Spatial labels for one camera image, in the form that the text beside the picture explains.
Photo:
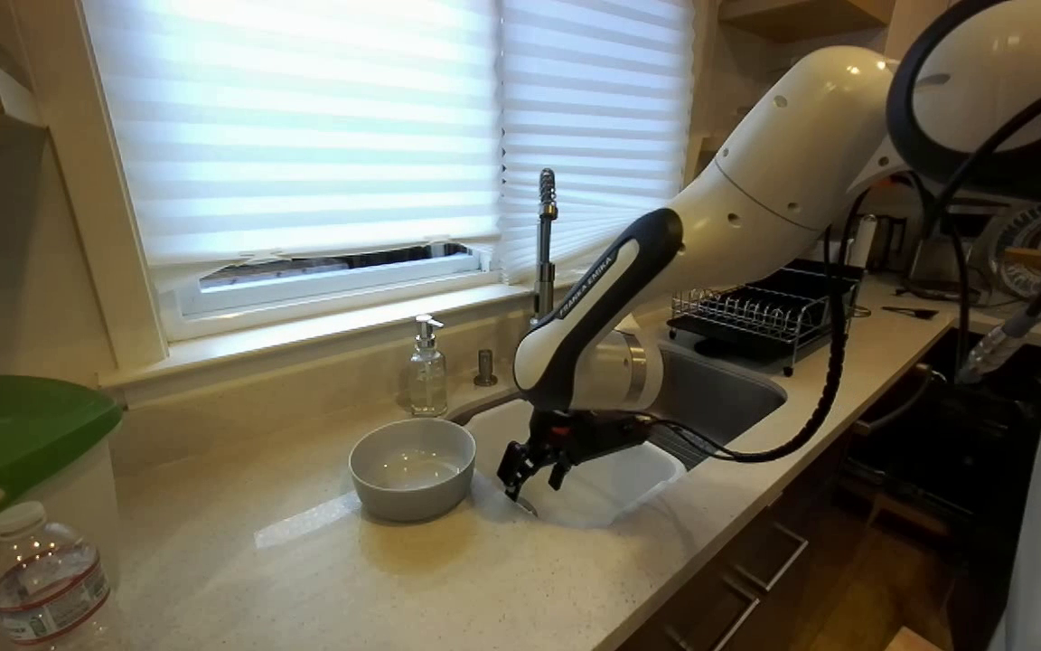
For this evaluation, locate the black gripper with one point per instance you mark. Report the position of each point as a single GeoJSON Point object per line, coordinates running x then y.
{"type": "Point", "coordinates": [586, 433]}

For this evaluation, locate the white plastic dish tub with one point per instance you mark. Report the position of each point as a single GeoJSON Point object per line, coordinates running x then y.
{"type": "Point", "coordinates": [618, 482]}

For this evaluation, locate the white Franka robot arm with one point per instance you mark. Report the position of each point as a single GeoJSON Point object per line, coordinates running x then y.
{"type": "Point", "coordinates": [787, 158]}

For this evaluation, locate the stainless steel sink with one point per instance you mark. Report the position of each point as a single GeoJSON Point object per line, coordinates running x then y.
{"type": "Point", "coordinates": [721, 398]}

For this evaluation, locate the black dish rack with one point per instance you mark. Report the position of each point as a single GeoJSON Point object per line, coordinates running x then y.
{"type": "Point", "coordinates": [777, 310]}

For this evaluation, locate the clear water bottle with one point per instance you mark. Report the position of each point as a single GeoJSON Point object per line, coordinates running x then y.
{"type": "Point", "coordinates": [48, 583]}

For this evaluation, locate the small metal counter button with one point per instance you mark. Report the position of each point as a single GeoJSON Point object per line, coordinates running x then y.
{"type": "Point", "coordinates": [486, 367]}

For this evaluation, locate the grey round bowl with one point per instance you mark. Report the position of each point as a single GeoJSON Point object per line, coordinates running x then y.
{"type": "Point", "coordinates": [415, 476]}

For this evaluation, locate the clear soap dispenser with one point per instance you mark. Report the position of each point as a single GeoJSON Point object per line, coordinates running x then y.
{"type": "Point", "coordinates": [428, 380]}

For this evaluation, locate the wooden cabinet drawer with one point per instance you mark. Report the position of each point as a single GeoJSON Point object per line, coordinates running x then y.
{"type": "Point", "coordinates": [769, 554]}
{"type": "Point", "coordinates": [696, 616]}

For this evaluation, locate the chrome spring faucet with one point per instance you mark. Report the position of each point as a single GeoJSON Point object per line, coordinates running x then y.
{"type": "Point", "coordinates": [548, 241]}

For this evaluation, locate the narrow white window blind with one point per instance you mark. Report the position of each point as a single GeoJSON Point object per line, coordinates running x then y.
{"type": "Point", "coordinates": [595, 122]}

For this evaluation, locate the wide white window blind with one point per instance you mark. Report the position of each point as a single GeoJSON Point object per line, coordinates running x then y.
{"type": "Point", "coordinates": [291, 131]}

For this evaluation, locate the clear plastic container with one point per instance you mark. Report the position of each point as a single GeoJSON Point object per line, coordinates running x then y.
{"type": "Point", "coordinates": [79, 486]}

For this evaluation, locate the silver kitchen appliance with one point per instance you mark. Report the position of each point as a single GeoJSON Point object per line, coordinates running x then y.
{"type": "Point", "coordinates": [1020, 247]}

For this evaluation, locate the white window frame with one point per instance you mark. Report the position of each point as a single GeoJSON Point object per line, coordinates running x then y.
{"type": "Point", "coordinates": [304, 295]}

